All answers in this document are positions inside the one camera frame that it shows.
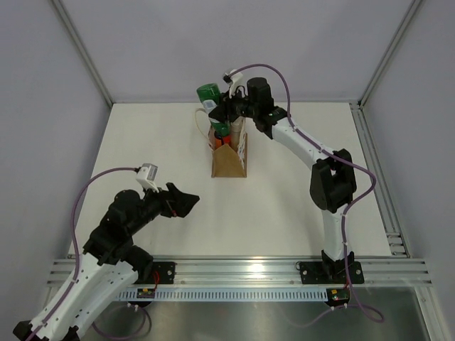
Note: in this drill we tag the watermelon print canvas bag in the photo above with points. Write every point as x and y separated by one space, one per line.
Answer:
227 162

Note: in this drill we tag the beige pump soap bottle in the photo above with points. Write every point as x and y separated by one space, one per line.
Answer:
235 130

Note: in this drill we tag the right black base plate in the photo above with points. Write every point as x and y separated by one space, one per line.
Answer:
313 271

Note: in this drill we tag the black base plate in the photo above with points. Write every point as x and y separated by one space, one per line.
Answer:
313 271
163 271

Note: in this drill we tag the orange blue spray can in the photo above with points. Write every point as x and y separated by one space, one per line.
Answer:
221 140

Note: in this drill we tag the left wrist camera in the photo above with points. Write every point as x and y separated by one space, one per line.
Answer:
145 176

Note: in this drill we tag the green dish soap bottle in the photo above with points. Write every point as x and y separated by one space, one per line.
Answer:
209 96

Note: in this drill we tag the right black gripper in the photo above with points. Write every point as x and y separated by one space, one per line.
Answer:
225 107

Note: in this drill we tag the right aluminium frame post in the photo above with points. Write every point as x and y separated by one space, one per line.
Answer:
386 58

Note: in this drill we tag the left aluminium frame post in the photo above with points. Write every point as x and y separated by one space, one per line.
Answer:
69 27

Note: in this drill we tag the aluminium mounting rail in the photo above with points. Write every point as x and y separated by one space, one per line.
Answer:
284 271

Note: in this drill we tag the white slotted cable duct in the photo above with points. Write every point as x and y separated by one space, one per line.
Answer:
223 295

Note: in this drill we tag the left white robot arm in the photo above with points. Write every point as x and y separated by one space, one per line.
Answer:
109 263

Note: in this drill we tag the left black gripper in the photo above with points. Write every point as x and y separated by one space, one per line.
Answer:
174 202

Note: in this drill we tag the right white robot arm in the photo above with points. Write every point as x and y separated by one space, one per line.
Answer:
332 181

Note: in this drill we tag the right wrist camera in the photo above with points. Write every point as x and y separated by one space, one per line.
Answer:
234 79

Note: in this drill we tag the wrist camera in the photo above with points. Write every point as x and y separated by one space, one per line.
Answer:
234 79
145 176

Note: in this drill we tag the aluminium frame post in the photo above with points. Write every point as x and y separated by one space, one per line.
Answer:
386 58
69 27

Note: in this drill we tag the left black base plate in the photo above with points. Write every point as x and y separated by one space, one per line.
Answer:
163 271

